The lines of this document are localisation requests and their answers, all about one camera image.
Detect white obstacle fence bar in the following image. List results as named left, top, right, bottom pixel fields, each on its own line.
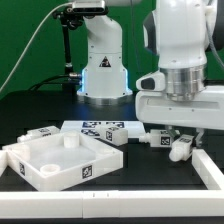
left=0, top=149, right=224, bottom=219

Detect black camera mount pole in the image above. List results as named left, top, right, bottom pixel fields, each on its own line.
left=52, top=6, right=83, bottom=85

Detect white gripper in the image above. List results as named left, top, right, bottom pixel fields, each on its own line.
left=135, top=90, right=224, bottom=147

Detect white square table top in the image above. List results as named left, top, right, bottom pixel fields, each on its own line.
left=3, top=131, right=123, bottom=191

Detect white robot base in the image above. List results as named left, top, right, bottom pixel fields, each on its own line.
left=77, top=16, right=132, bottom=105

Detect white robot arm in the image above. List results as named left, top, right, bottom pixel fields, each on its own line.
left=135, top=0, right=224, bottom=132

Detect white marker tag sheet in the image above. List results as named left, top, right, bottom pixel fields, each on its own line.
left=61, top=120, right=145, bottom=138

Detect silver camera on mount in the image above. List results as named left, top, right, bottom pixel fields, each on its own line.
left=72, top=0, right=107, bottom=14

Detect grey camera cable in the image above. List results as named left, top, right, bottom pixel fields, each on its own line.
left=0, top=2, right=74, bottom=94

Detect black base cables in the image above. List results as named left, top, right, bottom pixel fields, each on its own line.
left=29, top=73, right=83, bottom=92

